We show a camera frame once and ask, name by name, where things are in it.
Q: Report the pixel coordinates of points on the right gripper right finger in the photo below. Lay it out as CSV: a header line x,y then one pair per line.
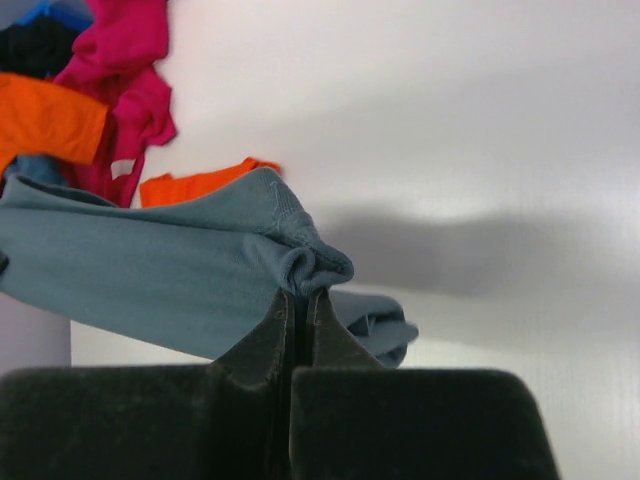
x,y
352,418

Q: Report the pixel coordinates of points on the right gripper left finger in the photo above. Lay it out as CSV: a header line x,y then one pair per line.
x,y
228,419

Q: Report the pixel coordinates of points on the grey-blue t-shirt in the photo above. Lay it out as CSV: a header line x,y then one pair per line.
x,y
194,277

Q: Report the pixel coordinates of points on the orange t-shirt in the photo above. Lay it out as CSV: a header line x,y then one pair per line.
x,y
166,190
40,117

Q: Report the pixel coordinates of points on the teal blue t-shirt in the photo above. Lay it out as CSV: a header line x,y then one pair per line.
x,y
41,168

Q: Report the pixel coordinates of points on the crumpled orange t-shirt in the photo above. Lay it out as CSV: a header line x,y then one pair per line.
x,y
40,117

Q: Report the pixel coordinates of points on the magenta t-shirt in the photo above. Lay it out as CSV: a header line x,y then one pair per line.
x,y
114,62

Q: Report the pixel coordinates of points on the black garment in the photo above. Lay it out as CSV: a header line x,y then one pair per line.
x,y
39,49

